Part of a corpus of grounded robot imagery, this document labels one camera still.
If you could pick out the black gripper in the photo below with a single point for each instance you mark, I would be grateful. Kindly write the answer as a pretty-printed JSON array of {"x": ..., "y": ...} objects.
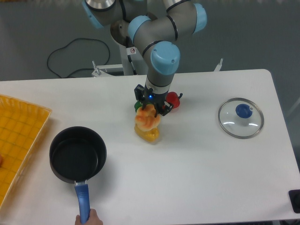
[{"x": 147, "y": 95}]

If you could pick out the orange white bread roll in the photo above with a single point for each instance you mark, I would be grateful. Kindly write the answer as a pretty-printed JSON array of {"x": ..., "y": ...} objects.
[{"x": 146, "y": 119}]

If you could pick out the black saucepan blue handle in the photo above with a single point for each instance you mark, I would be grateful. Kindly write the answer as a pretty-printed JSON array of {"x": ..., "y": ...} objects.
[{"x": 76, "y": 155}]

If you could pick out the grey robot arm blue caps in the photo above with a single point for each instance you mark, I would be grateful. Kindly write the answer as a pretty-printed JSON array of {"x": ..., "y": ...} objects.
[{"x": 154, "y": 39}]

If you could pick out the person's hand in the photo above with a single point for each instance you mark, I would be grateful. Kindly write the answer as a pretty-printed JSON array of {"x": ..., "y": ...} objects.
[{"x": 93, "y": 219}]

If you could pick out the green bell pepper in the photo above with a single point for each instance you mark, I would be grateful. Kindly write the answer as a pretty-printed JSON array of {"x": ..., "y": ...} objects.
[{"x": 137, "y": 105}]

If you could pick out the red bell pepper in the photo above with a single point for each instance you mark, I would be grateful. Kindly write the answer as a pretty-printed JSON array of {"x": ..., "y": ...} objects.
[{"x": 172, "y": 98}]

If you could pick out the yellow bell pepper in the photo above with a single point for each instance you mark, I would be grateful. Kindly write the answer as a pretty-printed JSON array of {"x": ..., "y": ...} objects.
[{"x": 150, "y": 136}]

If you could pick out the glass lid blue knob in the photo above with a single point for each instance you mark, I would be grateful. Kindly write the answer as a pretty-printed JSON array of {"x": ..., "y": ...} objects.
[{"x": 240, "y": 118}]

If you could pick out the yellow plastic basket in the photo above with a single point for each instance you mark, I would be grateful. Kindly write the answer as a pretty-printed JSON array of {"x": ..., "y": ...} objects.
[{"x": 21, "y": 125}]

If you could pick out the black device at table edge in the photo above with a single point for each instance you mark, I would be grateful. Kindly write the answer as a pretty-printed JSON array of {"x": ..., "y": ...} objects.
[{"x": 295, "y": 200}]

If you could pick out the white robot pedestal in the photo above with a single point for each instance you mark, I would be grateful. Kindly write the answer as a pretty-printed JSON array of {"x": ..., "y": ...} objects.
[{"x": 132, "y": 62}]

